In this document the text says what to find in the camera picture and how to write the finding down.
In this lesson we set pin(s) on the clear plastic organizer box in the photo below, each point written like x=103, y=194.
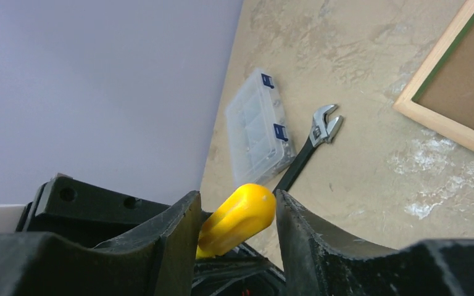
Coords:
x=258, y=137

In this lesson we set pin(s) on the black adjustable wrench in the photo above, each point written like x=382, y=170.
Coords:
x=323, y=131

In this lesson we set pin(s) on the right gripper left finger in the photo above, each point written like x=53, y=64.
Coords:
x=155, y=258

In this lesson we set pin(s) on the yellow handled screwdriver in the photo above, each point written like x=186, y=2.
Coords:
x=248, y=211

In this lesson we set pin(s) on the green picture frame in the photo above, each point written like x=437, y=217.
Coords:
x=440, y=95

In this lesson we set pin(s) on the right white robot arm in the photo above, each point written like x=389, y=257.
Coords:
x=79, y=239

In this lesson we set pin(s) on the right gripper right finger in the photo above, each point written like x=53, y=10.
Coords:
x=320, y=258

